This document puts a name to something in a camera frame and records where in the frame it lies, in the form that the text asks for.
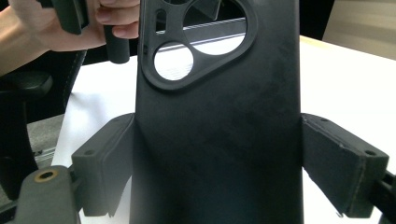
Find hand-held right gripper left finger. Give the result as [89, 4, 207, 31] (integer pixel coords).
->
[71, 112, 136, 218]

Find black office chair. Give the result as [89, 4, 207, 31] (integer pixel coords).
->
[0, 49, 89, 202]

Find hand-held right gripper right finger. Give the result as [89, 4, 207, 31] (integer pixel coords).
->
[300, 112, 390, 219]

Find metal floor rail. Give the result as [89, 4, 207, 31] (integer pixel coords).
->
[33, 147, 58, 163]
[155, 17, 248, 52]

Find black phone case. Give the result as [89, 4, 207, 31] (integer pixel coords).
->
[129, 0, 304, 224]

